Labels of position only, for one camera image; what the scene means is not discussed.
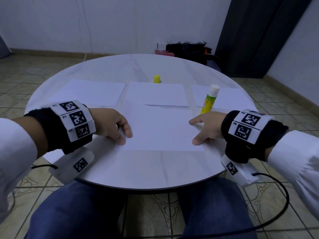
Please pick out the person's right hand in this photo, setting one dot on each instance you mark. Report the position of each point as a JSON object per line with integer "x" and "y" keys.
{"x": 212, "y": 127}

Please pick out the person's left hand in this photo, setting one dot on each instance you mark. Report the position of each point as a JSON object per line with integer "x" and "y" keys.
{"x": 109, "y": 124}

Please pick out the yellow glue stick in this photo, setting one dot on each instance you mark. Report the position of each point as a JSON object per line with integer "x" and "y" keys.
{"x": 210, "y": 99}

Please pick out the white paper stack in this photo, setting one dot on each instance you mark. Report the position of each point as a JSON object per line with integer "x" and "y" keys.
{"x": 89, "y": 93}
{"x": 234, "y": 97}

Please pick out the single white paper sheet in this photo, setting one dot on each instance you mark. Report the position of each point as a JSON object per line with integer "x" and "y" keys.
{"x": 157, "y": 93}
{"x": 159, "y": 129}

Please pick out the yellow glue stick cap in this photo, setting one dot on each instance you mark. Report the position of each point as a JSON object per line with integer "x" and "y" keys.
{"x": 157, "y": 79}

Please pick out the person's left forearm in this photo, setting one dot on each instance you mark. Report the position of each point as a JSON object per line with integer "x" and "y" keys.
{"x": 17, "y": 156}

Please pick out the person's right forearm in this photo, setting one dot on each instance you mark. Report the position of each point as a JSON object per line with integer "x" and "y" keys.
{"x": 299, "y": 169}

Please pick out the person's legs in blue jeans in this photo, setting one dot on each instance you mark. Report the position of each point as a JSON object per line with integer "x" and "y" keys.
{"x": 74, "y": 211}

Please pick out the black right wristband with markers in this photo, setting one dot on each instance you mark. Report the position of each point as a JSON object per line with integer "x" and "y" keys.
{"x": 251, "y": 134}

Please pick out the black wristband with markers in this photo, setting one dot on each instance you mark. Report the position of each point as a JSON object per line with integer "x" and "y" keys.
{"x": 62, "y": 126}
{"x": 251, "y": 134}

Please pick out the black left wristband with markers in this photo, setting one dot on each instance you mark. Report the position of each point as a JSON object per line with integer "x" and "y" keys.
{"x": 62, "y": 126}

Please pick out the blue suitcase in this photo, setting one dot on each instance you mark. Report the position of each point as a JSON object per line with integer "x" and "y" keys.
{"x": 214, "y": 63}

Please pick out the black bag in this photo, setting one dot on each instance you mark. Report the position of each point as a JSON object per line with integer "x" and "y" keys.
{"x": 189, "y": 49}

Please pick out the pink box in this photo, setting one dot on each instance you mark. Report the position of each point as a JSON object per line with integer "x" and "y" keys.
{"x": 164, "y": 53}

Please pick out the black wardrobe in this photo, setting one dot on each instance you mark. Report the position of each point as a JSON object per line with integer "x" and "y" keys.
{"x": 259, "y": 32}

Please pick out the grey door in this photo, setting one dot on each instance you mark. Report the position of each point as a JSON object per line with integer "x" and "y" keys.
{"x": 4, "y": 47}

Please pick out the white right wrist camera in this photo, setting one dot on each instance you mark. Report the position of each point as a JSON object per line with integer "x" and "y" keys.
{"x": 238, "y": 170}

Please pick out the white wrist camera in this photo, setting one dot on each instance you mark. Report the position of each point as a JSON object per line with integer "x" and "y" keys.
{"x": 238, "y": 170}
{"x": 72, "y": 166}

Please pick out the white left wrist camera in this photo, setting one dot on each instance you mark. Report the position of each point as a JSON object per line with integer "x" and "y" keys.
{"x": 72, "y": 166}

